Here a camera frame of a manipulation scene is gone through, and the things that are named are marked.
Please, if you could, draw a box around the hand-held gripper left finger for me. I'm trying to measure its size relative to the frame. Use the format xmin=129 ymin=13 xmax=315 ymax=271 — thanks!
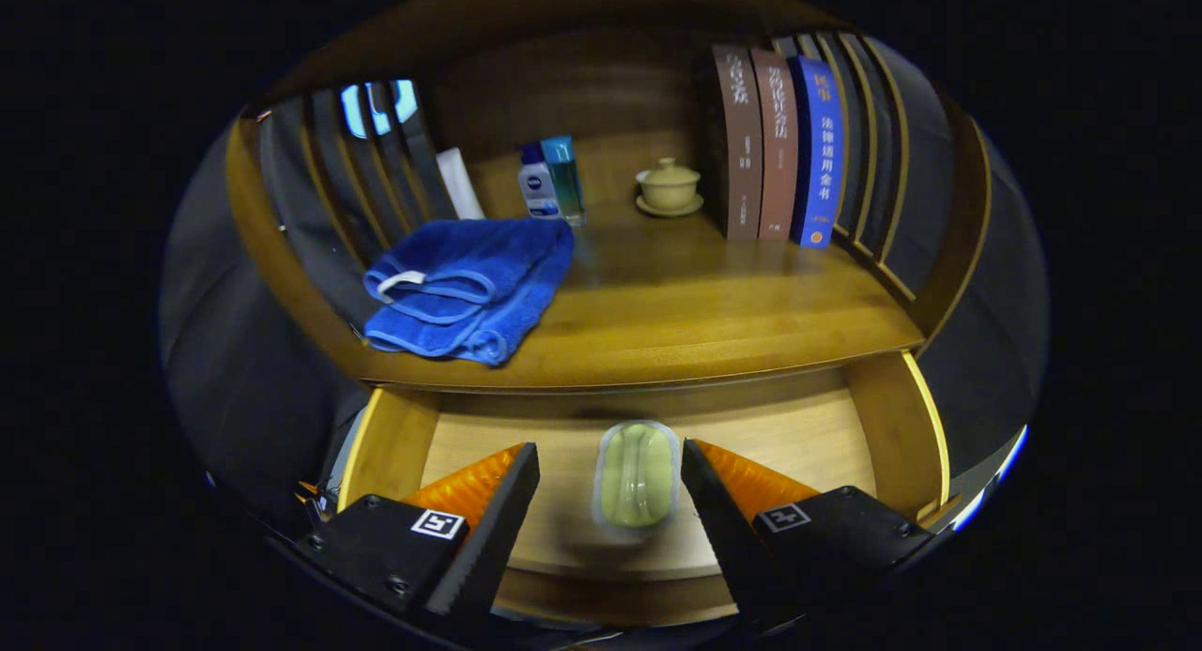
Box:
xmin=300 ymin=442 xmax=543 ymax=633

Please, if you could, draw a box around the reddish brown book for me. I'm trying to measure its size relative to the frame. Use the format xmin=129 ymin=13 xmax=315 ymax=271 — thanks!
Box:
xmin=751 ymin=48 xmax=799 ymax=240

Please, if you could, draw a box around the white tube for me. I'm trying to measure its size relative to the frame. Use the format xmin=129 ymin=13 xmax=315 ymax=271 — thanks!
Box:
xmin=437 ymin=147 xmax=486 ymax=222

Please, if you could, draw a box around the blue book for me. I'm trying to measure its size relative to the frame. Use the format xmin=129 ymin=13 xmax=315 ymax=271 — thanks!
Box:
xmin=789 ymin=55 xmax=844 ymax=248

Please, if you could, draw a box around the wooden drawer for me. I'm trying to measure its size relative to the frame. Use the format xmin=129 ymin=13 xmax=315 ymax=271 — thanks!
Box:
xmin=336 ymin=349 xmax=951 ymax=628

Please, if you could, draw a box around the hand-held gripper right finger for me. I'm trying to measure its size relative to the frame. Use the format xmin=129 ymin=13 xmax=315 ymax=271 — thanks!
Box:
xmin=681 ymin=438 xmax=935 ymax=633

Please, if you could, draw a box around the white bottle with blue cap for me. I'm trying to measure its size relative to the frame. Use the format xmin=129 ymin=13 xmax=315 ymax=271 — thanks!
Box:
xmin=517 ymin=143 xmax=562 ymax=220

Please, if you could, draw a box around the dark brown book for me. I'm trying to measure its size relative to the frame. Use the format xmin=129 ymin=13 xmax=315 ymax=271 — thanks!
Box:
xmin=700 ymin=43 xmax=763 ymax=241

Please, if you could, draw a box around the blue towel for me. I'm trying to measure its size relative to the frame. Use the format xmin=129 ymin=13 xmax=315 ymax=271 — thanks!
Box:
xmin=362 ymin=217 xmax=576 ymax=367

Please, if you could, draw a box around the beige lidded teacup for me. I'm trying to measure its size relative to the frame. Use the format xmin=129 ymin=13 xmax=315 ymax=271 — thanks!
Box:
xmin=635 ymin=157 xmax=704 ymax=218

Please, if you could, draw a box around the teal bottle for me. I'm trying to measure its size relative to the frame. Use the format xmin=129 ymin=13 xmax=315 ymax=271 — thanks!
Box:
xmin=542 ymin=135 xmax=587 ymax=226

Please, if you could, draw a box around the green soap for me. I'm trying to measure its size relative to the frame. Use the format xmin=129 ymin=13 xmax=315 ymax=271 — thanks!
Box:
xmin=592 ymin=419 xmax=682 ymax=544

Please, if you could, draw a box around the wooden countertop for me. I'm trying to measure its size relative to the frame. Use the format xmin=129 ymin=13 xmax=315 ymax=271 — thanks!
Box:
xmin=362 ymin=200 xmax=926 ymax=394

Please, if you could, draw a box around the wooden cabinet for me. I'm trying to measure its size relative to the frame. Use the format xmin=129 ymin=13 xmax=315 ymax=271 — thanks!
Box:
xmin=225 ymin=0 xmax=994 ymax=398

